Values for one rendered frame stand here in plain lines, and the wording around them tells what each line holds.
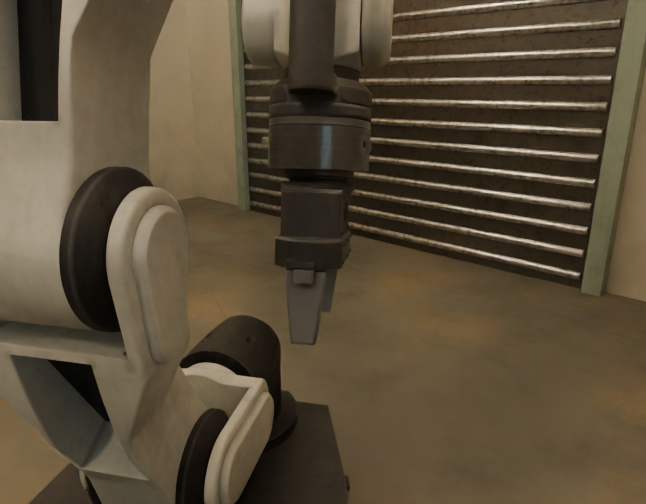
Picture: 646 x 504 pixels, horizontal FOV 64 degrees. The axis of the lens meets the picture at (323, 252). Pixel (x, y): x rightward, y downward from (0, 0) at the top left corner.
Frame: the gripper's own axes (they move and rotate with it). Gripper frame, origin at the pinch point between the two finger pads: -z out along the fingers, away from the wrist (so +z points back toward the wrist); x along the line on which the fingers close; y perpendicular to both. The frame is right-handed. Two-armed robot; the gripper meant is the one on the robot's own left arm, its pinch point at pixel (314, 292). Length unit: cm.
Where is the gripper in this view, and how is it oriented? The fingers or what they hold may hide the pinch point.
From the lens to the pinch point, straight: 47.0
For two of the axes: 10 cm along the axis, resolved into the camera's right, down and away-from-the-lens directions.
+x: -1.3, 1.3, -9.8
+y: 9.9, 0.5, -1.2
